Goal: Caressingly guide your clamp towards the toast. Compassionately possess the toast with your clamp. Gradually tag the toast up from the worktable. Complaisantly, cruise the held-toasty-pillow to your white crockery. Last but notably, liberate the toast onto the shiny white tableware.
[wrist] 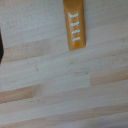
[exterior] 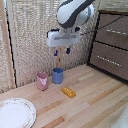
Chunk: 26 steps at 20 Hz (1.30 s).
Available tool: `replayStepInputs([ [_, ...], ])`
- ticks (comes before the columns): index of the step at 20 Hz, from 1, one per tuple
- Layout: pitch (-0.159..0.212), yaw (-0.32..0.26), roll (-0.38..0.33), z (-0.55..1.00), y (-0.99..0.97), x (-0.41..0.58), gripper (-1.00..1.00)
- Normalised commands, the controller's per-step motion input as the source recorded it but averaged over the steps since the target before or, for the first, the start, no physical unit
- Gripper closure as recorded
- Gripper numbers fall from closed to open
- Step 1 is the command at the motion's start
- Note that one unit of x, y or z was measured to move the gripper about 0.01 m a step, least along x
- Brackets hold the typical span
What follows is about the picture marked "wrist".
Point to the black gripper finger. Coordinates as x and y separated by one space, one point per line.
1 47

